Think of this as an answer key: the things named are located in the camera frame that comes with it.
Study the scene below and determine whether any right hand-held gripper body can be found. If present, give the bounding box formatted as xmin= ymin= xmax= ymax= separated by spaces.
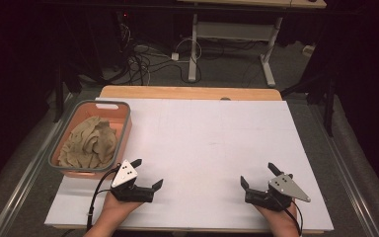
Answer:
xmin=244 ymin=173 xmax=312 ymax=212

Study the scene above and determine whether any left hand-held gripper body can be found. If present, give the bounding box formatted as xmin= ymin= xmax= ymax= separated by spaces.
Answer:
xmin=110 ymin=159 xmax=156 ymax=203

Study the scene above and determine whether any orange basket with grey rim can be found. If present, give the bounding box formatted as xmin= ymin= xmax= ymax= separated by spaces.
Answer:
xmin=47 ymin=100 xmax=133 ymax=181

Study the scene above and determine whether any beige cloth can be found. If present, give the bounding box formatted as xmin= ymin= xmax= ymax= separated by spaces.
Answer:
xmin=57 ymin=116 xmax=118 ymax=170

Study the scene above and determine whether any person's right hand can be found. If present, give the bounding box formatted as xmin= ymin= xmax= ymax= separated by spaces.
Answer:
xmin=254 ymin=200 xmax=299 ymax=232

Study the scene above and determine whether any person's left hand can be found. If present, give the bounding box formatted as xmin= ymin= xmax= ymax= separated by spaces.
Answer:
xmin=101 ymin=191 xmax=145 ymax=229

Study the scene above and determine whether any white board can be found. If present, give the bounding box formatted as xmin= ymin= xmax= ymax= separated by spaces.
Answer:
xmin=44 ymin=97 xmax=335 ymax=231

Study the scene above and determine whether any black stand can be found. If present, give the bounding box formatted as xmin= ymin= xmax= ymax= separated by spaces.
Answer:
xmin=279 ymin=70 xmax=340 ymax=138
xmin=52 ymin=62 xmax=84 ymax=123

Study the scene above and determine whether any wooden table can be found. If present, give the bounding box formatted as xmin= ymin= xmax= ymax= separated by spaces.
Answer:
xmin=51 ymin=85 xmax=327 ymax=235

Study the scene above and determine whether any white power strip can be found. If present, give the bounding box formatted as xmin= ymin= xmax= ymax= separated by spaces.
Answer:
xmin=301 ymin=43 xmax=316 ymax=57

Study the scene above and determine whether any light wooden desk top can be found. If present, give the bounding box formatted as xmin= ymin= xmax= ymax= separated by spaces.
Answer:
xmin=177 ymin=0 xmax=328 ymax=10

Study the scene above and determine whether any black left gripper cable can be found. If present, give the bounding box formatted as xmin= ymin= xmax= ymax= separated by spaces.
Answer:
xmin=86 ymin=164 xmax=122 ymax=231

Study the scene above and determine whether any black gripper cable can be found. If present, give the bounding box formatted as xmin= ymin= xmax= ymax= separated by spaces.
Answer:
xmin=283 ymin=198 xmax=304 ymax=237
xmin=86 ymin=164 xmax=122 ymax=231

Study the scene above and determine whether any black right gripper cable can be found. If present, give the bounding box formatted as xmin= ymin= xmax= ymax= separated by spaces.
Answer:
xmin=283 ymin=198 xmax=304 ymax=237

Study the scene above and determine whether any metal floor rail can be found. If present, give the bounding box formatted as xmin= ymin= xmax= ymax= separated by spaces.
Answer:
xmin=308 ymin=104 xmax=379 ymax=237
xmin=0 ymin=93 xmax=77 ymax=237

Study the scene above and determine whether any tangle of floor cables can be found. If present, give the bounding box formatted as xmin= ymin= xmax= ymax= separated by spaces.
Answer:
xmin=116 ymin=19 xmax=205 ymax=87

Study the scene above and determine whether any white desk frame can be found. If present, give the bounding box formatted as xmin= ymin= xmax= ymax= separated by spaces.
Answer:
xmin=188 ymin=13 xmax=284 ymax=88

